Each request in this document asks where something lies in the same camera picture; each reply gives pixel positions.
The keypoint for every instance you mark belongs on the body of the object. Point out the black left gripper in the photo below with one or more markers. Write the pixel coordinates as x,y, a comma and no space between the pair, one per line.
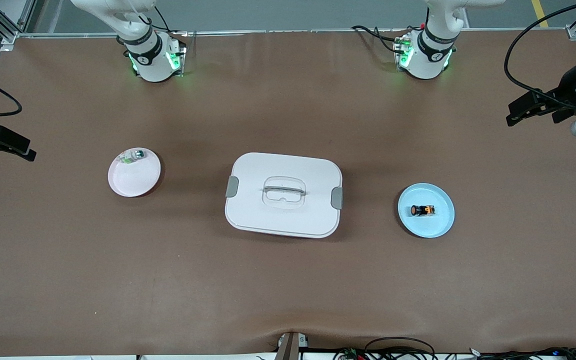
564,91

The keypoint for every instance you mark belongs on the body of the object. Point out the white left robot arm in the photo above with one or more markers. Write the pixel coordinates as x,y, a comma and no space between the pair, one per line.
428,55

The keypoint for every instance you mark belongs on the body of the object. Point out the light blue round plate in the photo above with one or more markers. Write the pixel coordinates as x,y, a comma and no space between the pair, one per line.
425,227

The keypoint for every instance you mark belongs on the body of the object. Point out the metal camera post bracket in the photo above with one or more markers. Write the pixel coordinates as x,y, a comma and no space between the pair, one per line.
290,347

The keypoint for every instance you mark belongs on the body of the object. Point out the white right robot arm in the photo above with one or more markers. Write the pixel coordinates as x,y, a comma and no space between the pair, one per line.
148,60

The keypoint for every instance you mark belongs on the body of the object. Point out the white lidded storage box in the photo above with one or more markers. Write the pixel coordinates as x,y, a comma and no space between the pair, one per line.
283,215

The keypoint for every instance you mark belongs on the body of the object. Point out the pale pink round plate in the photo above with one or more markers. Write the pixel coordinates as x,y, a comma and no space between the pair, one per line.
135,180

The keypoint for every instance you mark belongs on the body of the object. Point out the aluminium table edge rail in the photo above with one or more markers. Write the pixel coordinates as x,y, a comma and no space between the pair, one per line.
268,31

